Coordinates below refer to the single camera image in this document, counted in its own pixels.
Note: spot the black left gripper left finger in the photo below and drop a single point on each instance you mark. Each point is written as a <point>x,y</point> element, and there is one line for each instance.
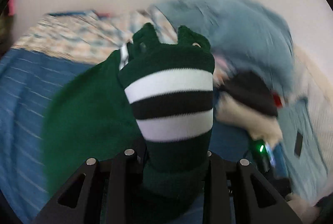
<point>100,191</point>

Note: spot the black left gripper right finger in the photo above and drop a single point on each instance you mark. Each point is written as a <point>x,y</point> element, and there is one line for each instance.
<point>239,189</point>

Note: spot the cream knitted cloth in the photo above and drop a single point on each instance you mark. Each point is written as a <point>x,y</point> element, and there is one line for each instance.
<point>311,83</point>

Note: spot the pastel plaid blanket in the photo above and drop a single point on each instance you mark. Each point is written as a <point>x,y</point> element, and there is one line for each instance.
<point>87,37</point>

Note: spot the light blue denim garment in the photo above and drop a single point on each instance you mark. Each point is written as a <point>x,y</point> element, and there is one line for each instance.
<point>255,73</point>

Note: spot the green and cream varsity jacket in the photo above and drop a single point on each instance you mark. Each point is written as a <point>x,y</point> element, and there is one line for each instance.
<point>164,95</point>

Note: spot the blue striped bed sheet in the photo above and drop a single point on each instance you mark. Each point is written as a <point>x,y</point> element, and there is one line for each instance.
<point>29,80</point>

